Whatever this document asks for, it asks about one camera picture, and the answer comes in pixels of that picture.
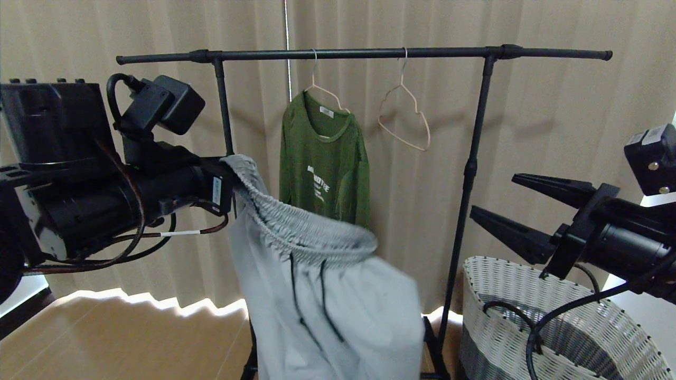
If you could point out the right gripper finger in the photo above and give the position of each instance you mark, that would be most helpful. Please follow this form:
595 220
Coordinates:
528 237
560 189

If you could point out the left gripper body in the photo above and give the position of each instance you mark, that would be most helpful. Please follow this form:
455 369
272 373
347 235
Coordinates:
132 206

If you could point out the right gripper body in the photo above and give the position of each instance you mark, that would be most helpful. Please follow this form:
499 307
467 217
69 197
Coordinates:
628 248

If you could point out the pale grey shorts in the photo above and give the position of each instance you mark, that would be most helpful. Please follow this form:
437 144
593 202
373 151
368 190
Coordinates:
359 316

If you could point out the green long-sleeved shirt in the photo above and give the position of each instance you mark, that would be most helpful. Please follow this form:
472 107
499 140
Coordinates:
322 179

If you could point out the pink clothes hanger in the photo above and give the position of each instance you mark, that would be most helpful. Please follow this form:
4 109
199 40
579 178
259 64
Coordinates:
313 79
402 79

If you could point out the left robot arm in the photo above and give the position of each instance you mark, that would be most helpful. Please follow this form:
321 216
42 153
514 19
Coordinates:
53 121

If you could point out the white laundry basket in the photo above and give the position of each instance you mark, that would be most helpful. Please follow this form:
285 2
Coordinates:
491 279

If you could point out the black clothes rack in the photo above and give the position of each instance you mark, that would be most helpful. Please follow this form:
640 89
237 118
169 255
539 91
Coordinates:
369 53

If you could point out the beige curtain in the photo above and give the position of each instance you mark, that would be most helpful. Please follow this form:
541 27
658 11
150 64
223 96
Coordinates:
554 132

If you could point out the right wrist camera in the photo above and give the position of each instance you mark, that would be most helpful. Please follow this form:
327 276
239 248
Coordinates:
652 158

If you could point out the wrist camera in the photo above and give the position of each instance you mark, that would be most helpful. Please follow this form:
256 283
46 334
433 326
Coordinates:
169 105
652 158

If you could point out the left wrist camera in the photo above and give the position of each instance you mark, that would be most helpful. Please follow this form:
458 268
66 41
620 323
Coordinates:
169 105

